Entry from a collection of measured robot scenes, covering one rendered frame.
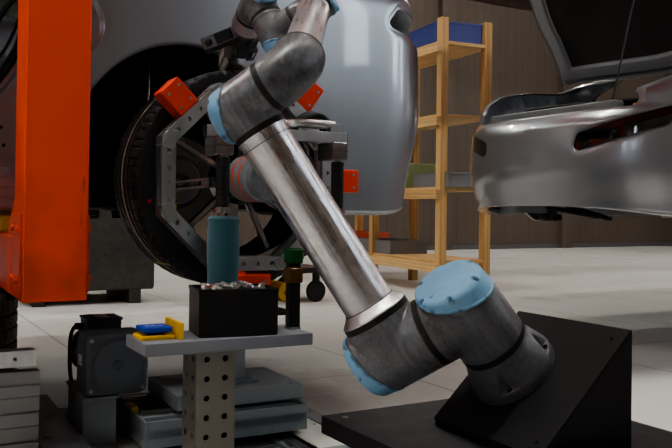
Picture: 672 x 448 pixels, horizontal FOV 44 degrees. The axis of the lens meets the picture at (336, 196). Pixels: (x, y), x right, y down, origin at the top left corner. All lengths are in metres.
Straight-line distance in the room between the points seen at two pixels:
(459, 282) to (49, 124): 1.12
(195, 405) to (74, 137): 0.74
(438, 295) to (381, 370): 0.20
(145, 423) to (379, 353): 0.91
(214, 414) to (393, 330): 0.58
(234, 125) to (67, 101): 0.62
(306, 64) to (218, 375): 0.80
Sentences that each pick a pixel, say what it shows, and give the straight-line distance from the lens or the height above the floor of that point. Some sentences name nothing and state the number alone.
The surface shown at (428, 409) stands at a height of 0.30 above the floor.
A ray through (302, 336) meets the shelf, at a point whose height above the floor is 0.44.
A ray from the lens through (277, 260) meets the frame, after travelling 2.45.
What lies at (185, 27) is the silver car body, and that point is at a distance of 2.88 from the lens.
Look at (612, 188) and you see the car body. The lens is 4.50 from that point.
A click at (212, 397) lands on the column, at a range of 2.07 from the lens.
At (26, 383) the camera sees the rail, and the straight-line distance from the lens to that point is 2.32.
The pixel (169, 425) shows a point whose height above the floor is 0.15.
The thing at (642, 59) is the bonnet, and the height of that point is 1.75.
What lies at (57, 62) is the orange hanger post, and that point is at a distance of 2.22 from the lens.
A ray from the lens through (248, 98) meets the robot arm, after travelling 1.69.
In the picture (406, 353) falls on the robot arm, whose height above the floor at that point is 0.48.
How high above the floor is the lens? 0.77
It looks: 1 degrees up
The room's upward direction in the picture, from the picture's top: 1 degrees clockwise
